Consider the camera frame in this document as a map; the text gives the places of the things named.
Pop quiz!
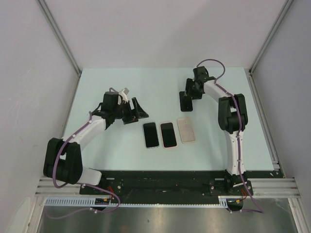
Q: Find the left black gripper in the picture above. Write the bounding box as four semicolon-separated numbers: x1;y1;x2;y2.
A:
112;98;148;124

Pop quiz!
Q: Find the clear magsafe phone case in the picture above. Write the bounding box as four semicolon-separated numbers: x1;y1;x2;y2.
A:
142;122;160;149

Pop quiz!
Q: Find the beige magsafe phone case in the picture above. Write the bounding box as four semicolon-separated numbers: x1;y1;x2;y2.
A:
177;117;196;144

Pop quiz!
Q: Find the pink phone case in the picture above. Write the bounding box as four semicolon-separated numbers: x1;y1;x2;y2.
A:
159;121;178;149

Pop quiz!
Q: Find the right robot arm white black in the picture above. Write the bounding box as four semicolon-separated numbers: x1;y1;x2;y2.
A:
179;66;248;195

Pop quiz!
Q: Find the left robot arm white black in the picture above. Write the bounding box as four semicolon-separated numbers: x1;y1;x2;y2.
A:
43;88;149;194

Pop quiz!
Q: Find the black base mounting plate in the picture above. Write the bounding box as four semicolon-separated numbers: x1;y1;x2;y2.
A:
80;171;253;203

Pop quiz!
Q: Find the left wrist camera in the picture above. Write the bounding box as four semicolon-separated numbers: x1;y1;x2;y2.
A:
118;88;129;104

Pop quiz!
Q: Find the white slotted cable duct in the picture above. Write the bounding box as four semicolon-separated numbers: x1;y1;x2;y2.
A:
44;196;242;208

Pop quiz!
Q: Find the right aluminium corner post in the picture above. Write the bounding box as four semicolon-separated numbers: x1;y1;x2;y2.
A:
248;0;294;73

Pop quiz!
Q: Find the aluminium corner post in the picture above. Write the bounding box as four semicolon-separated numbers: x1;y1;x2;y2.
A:
248;0;294;73
36;0;82;76

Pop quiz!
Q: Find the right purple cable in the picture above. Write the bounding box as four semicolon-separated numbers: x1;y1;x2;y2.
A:
196;59;264;214

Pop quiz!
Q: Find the left aluminium corner post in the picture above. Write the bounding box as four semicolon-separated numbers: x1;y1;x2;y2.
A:
36;0;82;76

